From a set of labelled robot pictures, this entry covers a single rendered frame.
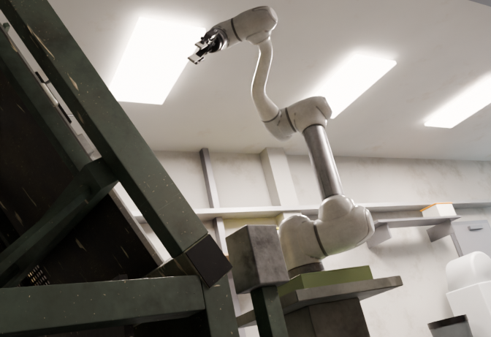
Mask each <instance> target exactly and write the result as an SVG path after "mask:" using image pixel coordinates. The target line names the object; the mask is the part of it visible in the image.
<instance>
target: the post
mask: <svg viewBox="0 0 491 337"><path fill-rule="evenodd" d="M250 294H251V300H252V304H253V307H254V314H255V317H256V324H257V327H258V331H259V337H289V336H288V332H287V329H286V323H285V320H284V316H283V311H282V308H281V302H280V298H279V295H278V289H277V286H276V285H275V286H267V287H260V288H258V289H255V290H253V291H251V292H250Z"/></svg>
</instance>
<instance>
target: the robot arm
mask: <svg viewBox="0 0 491 337"><path fill-rule="evenodd" d="M277 22H278V17H277V15H276V13H275V11H274V9H273V8H271V7H269V6H259V7H254V8H252V9H249V10H246V11H245V12H241V13H240V14H239V15H237V16H235V17H233V18H231V19H229V20H225V21H223V22H220V23H218V24H216V25H215V26H213V27H212V28H211V29H210V30H209V31H207V32H206V33H205V35H204V36H203V37H200V39H201V40H200V41H198V42H196V43H195V44H194V45H195V46H196V47H198V48H199V50H198V51H197V52H196V53H193V54H192V55H190V56H189V57H188V58H187V59H188V60H189V61H191V62H192V63H194V64H196V65H198V63H200V62H201V61H204V59H205V57H204V55H207V54H208V53H217V52H219V51H221V50H225V49H227V48H230V47H232V46H234V45H236V44H238V43H240V42H242V41H245V40H246V41H247V42H250V44H252V45H256V46H257V47H258V48H259V52H260V54H259V60H258V63H257V66H256V71H255V74H254V79H253V82H252V86H251V95H252V99H253V101H254V104H255V107H256V110H257V112H258V114H259V118H260V120H261V121H262V124H263V126H264V128H265V129H266V130H267V132H268V133H269V134H270V135H271V136H272V137H273V138H275V139H276V140H277V141H279V142H286V141H288V140H290V139H291V137H292V136H293V134H294V133H296V132H299V133H300V134H301V135H302V136H303V137H304V139H305V144H306V147H307V150H308V155H309V157H310V161H311V165H312V168H313V173H314V175H315V179H316V183H317V186H318V189H319V194H320V197H321V201H322V204H321V205H320V207H319V219H317V220H315V221H310V219H309V218H308V217H306V216H303V215H293V216H290V217H287V218H285V219H284V220H283V221H282V222H281V224H280V226H279V229H278V237H279V240H280V243H281V249H282V252H283V258H284V261H285V264H286V269H287V273H288V276H289V280H290V279H292V278H294V277H295V276H298V275H300V274H302V273H312V272H319V271H324V270H325V269H324V266H323V263H322V260H323V259H325V258H326V257H328V256H331V255H335V254H340V253H343V252H345V251H349V250H352V249H355V248H356V247H358V246H361V245H362V244H364V243H365V242H366V241H368V240H369V239H370V238H371V237H372V235H373V233H374V232H375V227H374V223H373V219H372V216H371V214H370V212H369V211H368V210H367V209H366V208H365V207H363V206H361V205H357V206H356V205H355V203H354V201H353V200H352V199H351V198H349V197H347V196H345V194H344V191H343V187H342V185H341V182H340V178H339V175H338V171H337V168H336V166H335V162H334V159H333V155H332V152H331V149H330V144H329V142H328V139H327V135H326V132H325V129H326V127H327V120H329V119H330V118H331V116H332V108H331V106H330V104H329V102H328V101H327V98H326V97H325V96H311V97H308V98H305V99H302V100H300V101H298V102H295V103H293V104H292V105H290V106H288V107H285V108H281V109H278V107H277V106H276V105H275V104H274V103H273V102H272V101H271V100H270V99H269V98H268V97H267V95H266V93H265V85H266V81H267V76H268V72H269V69H270V64H271V61H272V56H273V46H272V43H271V40H270V35H271V33H272V31H271V30H272V29H274V28H275V26H276V24H277Z"/></svg>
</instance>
